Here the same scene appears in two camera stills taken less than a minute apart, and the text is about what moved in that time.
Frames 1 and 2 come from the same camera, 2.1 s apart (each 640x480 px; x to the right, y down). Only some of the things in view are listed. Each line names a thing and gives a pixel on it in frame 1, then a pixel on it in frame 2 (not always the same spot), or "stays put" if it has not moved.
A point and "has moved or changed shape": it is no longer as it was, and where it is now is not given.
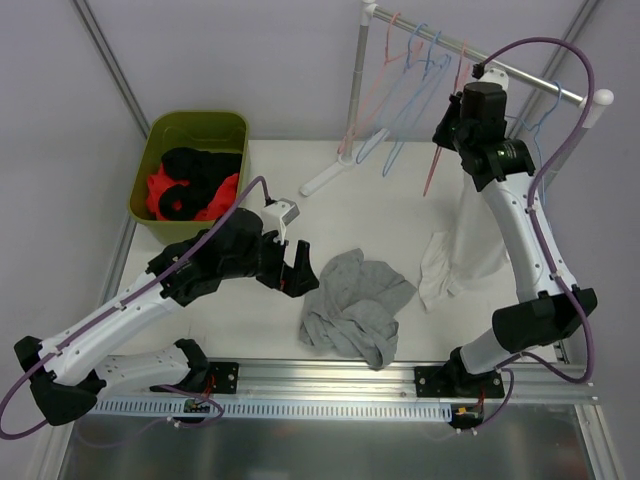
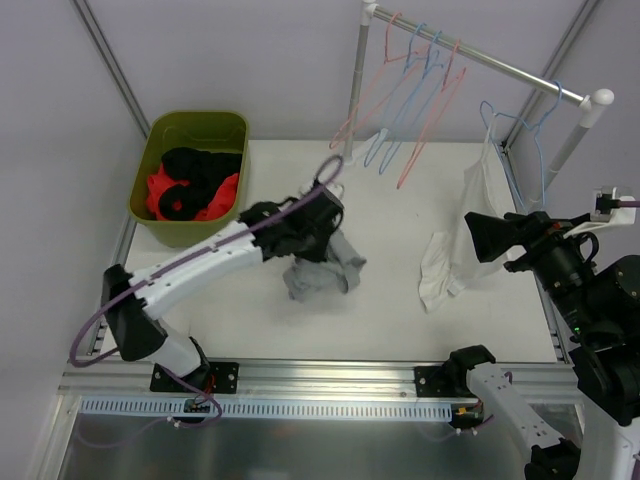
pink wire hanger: [463, 70] → [445, 86]
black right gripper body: [448, 126] → [520, 240]
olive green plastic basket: [211, 131] stays put
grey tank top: [354, 309] has moved or changed shape
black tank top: [203, 170] stays put
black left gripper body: [282, 267] → [316, 246]
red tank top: [220, 203] stays put
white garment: [469, 249] stays put
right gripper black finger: [446, 132] → [493, 235]
